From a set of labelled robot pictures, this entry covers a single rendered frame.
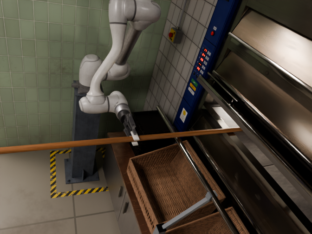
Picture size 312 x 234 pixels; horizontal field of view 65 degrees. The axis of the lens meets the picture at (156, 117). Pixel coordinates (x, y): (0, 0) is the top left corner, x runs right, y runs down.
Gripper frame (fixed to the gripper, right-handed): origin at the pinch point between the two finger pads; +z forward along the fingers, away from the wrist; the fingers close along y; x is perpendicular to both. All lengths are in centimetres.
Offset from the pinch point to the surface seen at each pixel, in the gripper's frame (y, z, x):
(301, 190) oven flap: -22, 60, -50
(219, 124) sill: 1, -7, -65
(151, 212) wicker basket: 48, 19, -15
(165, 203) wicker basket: 60, 8, -33
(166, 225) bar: 22.4, 40.9, -8.6
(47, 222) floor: 120, -30, 44
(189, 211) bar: 13.1, 40.9, -18.3
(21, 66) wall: 25, -120, 57
